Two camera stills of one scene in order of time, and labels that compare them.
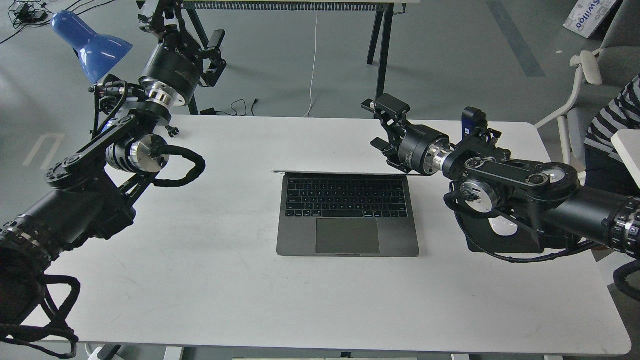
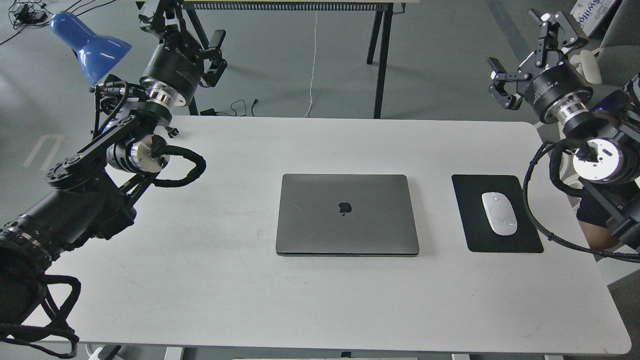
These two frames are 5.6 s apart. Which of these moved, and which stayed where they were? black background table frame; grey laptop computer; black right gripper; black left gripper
Moved: black right gripper
Stayed: grey laptop computer; black left gripper; black background table frame
